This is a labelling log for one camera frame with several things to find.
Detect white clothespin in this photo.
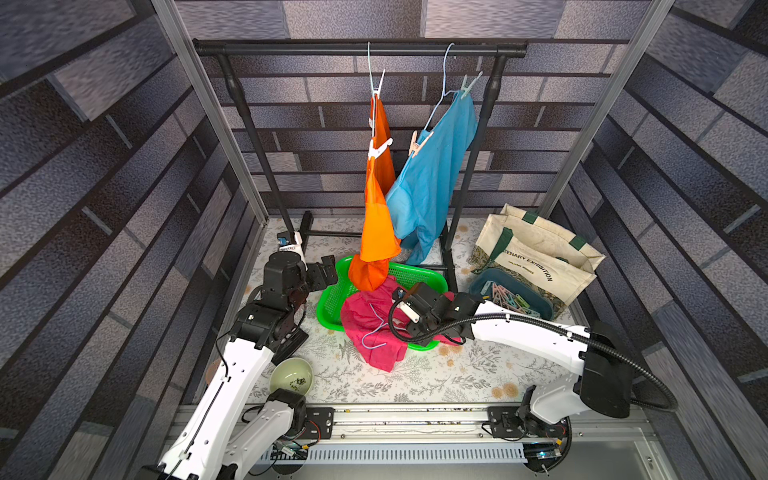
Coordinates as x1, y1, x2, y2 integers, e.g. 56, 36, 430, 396
367, 138, 393, 160
369, 71, 386, 98
460, 71, 483, 99

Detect pink garment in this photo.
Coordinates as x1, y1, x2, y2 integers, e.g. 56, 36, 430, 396
340, 275, 466, 373

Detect cream tote bag green handles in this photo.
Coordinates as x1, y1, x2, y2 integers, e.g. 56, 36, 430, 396
470, 204, 605, 316

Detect spare wire hangers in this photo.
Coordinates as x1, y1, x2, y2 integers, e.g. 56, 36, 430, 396
361, 304, 388, 350

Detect beige clothespin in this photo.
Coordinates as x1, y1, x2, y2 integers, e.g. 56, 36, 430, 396
408, 130, 433, 158

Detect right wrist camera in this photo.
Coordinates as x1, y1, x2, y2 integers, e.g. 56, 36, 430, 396
395, 297, 421, 323

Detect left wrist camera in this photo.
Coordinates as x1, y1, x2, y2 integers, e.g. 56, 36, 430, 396
277, 231, 306, 262

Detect black corrugated cable conduit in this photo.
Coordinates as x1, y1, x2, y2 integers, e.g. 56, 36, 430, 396
387, 296, 679, 413

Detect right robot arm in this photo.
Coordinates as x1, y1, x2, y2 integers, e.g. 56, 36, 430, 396
388, 282, 632, 432

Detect green plastic laundry basket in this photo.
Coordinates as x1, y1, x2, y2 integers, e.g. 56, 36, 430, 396
316, 256, 448, 332

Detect blue t-shirt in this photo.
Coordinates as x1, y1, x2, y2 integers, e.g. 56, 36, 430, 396
386, 94, 478, 265

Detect light blue wire hanger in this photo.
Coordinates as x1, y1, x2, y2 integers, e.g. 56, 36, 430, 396
424, 42, 463, 132

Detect white plastic hanger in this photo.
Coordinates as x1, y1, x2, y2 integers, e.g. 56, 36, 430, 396
366, 42, 379, 138

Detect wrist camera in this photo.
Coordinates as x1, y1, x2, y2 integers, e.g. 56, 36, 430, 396
277, 231, 306, 262
395, 297, 421, 323

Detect orange garment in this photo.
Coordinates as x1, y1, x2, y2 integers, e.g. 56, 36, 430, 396
348, 98, 401, 291

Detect teal clothespin tray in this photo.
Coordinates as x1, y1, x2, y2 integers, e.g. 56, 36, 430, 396
469, 269, 554, 320

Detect green ceramic bowl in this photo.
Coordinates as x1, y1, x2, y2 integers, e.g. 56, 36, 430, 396
269, 358, 314, 396

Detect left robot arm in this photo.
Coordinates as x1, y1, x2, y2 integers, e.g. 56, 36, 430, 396
136, 250, 338, 479

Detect black clothes rack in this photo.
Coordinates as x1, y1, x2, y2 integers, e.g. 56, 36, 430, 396
193, 39, 528, 291

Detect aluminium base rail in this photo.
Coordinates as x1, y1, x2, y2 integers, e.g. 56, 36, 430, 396
257, 404, 660, 466

